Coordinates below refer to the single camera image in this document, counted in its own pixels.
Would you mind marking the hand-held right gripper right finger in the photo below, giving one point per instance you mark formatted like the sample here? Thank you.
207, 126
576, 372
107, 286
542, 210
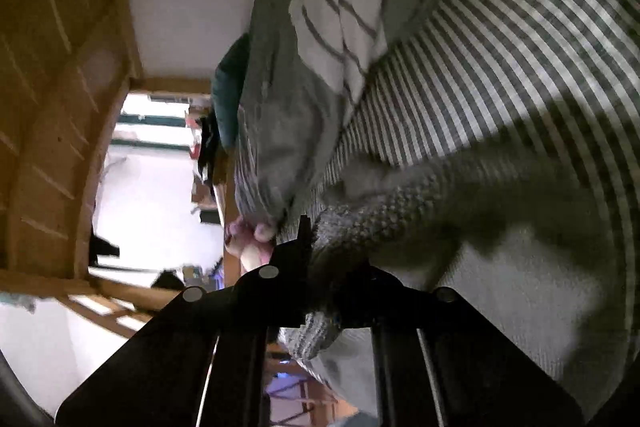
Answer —
360, 292

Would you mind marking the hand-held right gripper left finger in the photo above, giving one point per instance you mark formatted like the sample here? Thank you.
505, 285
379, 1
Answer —
290, 257

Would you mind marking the grey knit sweater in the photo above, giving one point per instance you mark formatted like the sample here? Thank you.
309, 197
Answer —
400, 207

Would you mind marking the clothes heap by window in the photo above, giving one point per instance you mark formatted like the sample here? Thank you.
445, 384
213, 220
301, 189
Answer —
206, 147

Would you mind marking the pink plush toy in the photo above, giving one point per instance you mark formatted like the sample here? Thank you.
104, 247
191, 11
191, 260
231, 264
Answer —
250, 247

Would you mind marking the grey quilt with striped patch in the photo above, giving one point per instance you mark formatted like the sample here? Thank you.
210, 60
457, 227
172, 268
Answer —
280, 107

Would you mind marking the wooden bed ladder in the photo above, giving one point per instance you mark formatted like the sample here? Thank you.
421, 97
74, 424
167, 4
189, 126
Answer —
125, 297

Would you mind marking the teal pillow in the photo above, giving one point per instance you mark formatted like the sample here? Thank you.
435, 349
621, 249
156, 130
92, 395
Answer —
227, 97

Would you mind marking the black hanging bag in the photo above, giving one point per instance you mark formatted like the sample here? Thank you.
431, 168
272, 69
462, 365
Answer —
104, 247

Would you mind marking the window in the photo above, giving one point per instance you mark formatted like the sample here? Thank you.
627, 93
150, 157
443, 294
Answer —
150, 127

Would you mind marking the black white checkered bedsheet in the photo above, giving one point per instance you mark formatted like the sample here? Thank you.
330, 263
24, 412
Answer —
500, 32

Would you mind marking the wooden bunk bed frame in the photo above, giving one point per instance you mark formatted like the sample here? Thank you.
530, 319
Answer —
50, 107

